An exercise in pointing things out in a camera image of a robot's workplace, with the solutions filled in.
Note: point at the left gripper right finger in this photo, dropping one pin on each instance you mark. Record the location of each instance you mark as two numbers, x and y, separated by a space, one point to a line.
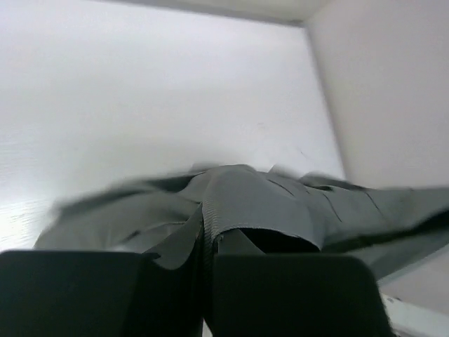
291 294

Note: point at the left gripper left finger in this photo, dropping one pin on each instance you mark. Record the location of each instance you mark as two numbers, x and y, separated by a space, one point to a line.
105 293

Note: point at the grey pleated skirt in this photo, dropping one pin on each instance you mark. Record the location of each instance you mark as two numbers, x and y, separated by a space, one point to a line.
388 229

